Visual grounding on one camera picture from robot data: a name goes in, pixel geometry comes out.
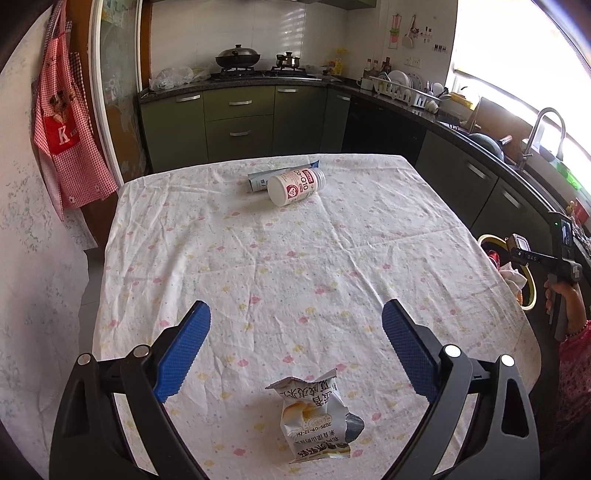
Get group of condiment bottles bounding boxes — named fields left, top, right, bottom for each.
left=362, top=58, right=393, bottom=78

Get green kitchen cabinets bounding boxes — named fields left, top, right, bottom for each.
left=139, top=85, right=591, bottom=259

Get clear plastic bag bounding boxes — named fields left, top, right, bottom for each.
left=148, top=67, right=195, bottom=89

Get white paper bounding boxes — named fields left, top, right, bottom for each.
left=501, top=263, right=528, bottom=298

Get person's right hand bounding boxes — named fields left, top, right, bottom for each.
left=545, top=281, right=589, bottom=342

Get yellow-rimmed blue trash bin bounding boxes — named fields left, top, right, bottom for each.
left=477, top=234, right=537, bottom=310

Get white dish rack with dishes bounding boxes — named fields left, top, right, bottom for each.
left=369, top=69, right=444, bottom=110

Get black wok with lid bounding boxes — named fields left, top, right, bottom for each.
left=215, top=45, right=262, bottom=70

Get black built-in appliance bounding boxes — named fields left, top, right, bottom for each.
left=342, top=99, right=428, bottom=167

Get white floral tablecloth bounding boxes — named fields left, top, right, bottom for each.
left=92, top=154, right=543, bottom=480

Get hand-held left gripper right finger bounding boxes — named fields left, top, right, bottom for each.
left=382, top=299, right=541, bottom=480

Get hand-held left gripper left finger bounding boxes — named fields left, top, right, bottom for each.
left=48, top=300, right=212, bottom=480

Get white pill bottle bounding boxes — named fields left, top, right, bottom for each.
left=268, top=168, right=325, bottom=207

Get person's right forearm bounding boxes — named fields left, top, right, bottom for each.
left=551, top=320, right=591, bottom=444

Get steel kitchen faucet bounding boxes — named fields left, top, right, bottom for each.
left=517, top=107, right=566, bottom=169

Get white bread snack wrapper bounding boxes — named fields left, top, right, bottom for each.
left=265, top=367, right=365, bottom=464

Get frosted glass sliding door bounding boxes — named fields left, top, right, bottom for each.
left=90, top=0, right=153, bottom=185

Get dark frying pan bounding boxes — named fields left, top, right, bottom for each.
left=468, top=133, right=513, bottom=155

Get gas stove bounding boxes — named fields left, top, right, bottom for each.
left=212, top=66, right=319, bottom=80

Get red checked apron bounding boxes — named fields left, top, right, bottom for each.
left=32, top=0, right=118, bottom=222

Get blue tube box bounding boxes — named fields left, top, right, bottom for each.
left=247, top=159, right=320, bottom=193

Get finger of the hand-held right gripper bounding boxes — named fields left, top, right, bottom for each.
left=505, top=234, right=529, bottom=265

